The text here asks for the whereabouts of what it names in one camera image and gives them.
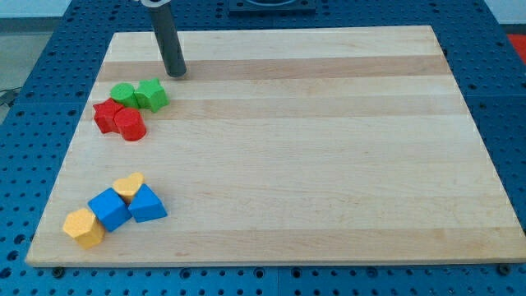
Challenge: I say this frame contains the green star block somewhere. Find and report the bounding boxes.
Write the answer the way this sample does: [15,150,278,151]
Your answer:
[134,78,170,113]

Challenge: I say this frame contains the green circle block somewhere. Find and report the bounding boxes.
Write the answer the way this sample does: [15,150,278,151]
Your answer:
[110,82,140,109]

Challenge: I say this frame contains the red star block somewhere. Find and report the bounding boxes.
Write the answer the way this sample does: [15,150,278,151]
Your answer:
[93,98,124,134]

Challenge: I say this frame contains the light wooden board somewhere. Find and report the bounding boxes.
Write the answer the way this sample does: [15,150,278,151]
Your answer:
[26,25,525,267]

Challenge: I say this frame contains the blue triangle block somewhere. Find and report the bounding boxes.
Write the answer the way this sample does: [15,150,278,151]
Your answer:
[128,184,168,223]

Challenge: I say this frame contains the red cylinder block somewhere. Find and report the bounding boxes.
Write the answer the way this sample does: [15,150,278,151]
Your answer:
[114,108,146,141]

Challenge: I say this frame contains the yellow heart block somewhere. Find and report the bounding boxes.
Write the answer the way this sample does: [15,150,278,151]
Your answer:
[112,172,145,205]

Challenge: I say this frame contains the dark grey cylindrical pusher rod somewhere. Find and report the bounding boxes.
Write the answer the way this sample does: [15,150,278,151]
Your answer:
[140,0,187,77]

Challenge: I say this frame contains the blue cube block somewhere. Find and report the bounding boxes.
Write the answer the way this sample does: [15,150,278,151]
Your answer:
[88,188,132,232]

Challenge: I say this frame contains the yellow hexagon block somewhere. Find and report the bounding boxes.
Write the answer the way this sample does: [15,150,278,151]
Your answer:
[62,208,106,249]

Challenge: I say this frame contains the red object at right edge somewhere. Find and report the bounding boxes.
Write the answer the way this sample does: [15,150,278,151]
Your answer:
[507,34,526,63]

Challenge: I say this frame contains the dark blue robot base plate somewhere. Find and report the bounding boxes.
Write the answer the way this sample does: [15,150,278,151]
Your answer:
[226,0,317,15]

